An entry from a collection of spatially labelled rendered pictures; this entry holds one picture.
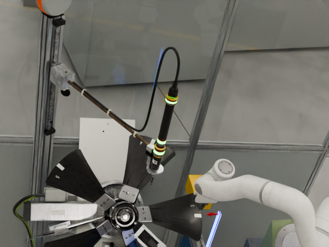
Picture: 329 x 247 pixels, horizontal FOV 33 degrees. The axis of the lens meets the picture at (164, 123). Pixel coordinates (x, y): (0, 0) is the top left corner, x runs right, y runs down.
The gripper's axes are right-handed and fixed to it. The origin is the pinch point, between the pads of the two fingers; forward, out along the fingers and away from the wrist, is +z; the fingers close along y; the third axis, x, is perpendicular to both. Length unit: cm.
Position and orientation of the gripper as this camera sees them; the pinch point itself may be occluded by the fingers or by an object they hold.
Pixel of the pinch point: (201, 204)
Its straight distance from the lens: 242.0
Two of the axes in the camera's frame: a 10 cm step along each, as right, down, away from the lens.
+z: -2.4, 5.7, 7.9
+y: -9.7, -0.6, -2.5
